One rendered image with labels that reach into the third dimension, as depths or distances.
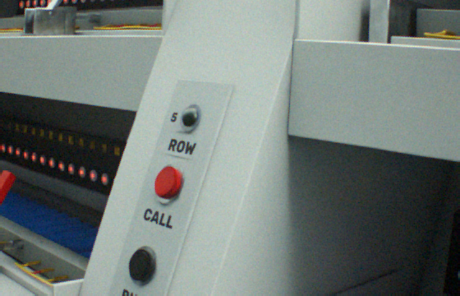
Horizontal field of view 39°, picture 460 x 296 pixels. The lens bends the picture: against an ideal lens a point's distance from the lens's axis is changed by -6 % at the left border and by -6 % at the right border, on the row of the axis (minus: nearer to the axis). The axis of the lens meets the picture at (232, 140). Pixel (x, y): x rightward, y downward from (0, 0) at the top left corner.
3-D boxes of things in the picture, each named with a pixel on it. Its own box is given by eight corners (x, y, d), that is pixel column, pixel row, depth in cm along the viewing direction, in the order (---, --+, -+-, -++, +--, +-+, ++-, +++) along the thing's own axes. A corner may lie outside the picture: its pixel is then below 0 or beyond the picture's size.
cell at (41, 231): (94, 243, 61) (34, 252, 57) (83, 238, 63) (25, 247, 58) (94, 224, 61) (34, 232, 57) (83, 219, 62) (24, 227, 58)
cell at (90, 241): (121, 255, 59) (58, 265, 54) (108, 250, 60) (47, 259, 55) (121, 234, 58) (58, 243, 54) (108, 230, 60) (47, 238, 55)
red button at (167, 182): (169, 200, 33) (180, 168, 33) (149, 193, 34) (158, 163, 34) (184, 205, 34) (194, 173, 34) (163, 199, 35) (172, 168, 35)
